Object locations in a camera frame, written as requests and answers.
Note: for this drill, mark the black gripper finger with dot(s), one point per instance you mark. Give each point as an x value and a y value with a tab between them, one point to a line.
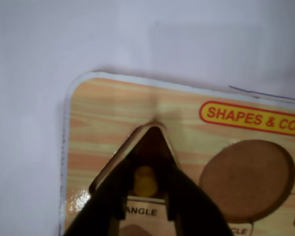
108	196
194	209

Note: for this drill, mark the brown triangle piece yellow pin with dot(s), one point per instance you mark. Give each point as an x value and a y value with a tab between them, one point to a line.
150	147

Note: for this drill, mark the wooden shape puzzle board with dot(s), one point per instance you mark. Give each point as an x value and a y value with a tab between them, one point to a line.
100	110

